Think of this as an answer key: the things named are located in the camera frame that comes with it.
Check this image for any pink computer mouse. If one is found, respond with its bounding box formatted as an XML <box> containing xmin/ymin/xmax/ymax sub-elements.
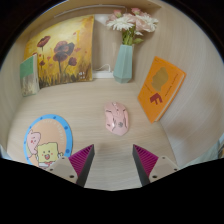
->
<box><xmin>104</xmin><ymin>101</ymin><xmax>130</xmax><ymax>137</ymax></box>

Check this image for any round cartoon-print mouse pad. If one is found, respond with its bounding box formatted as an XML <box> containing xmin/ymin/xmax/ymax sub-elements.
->
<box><xmin>23</xmin><ymin>114</ymin><xmax>74</xmax><ymax>169</ymax></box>

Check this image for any pink and white flower bouquet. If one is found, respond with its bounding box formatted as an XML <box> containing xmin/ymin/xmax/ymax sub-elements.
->
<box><xmin>105</xmin><ymin>7</ymin><xmax>160</xmax><ymax>47</ymax></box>

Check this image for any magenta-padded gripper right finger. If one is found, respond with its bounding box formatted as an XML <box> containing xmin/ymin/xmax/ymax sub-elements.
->
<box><xmin>132</xmin><ymin>143</ymin><xmax>181</xmax><ymax>187</ymax></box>

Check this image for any green-covered book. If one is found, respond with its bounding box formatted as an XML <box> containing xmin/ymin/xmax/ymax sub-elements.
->
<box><xmin>19</xmin><ymin>53</ymin><xmax>41</xmax><ymax>98</ymax></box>

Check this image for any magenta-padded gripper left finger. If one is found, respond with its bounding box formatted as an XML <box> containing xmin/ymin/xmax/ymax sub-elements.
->
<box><xmin>45</xmin><ymin>143</ymin><xmax>96</xmax><ymax>188</ymax></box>

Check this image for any orange-covered book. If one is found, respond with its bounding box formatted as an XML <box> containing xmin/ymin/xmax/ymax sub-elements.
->
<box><xmin>137</xmin><ymin>55</ymin><xmax>187</xmax><ymax>124</ymax></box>

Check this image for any pale teal faceted vase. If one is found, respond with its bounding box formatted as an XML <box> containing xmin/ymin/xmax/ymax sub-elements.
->
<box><xmin>113</xmin><ymin>44</ymin><xmax>135</xmax><ymax>84</ymax></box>

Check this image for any white light bar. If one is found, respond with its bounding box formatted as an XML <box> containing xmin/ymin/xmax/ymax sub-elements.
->
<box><xmin>54</xmin><ymin>4</ymin><xmax>127</xmax><ymax>18</ymax></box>

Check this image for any poppy flower painting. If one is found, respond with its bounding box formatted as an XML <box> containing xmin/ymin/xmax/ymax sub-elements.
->
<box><xmin>23</xmin><ymin>14</ymin><xmax>95</xmax><ymax>89</ymax></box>

